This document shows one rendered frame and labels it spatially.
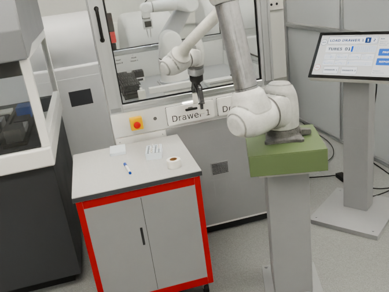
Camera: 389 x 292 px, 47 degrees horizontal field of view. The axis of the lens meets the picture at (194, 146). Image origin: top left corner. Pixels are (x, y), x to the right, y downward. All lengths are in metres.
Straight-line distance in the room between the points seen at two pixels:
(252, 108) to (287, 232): 0.72
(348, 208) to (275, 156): 1.31
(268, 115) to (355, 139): 1.15
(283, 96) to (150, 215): 0.85
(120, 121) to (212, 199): 0.80
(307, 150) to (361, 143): 1.02
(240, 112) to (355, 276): 1.23
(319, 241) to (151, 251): 1.13
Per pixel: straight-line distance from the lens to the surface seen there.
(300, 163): 2.02
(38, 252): 2.76
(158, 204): 2.19
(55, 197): 2.59
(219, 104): 2.70
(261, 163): 2.00
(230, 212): 3.01
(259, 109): 1.91
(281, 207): 2.23
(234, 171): 2.89
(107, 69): 2.56
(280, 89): 2.04
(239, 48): 1.91
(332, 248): 2.88
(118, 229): 2.22
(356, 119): 2.95
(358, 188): 3.13
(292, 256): 2.39
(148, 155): 2.35
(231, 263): 2.77
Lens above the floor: 1.64
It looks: 21 degrees down
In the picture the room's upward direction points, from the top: 8 degrees counter-clockwise
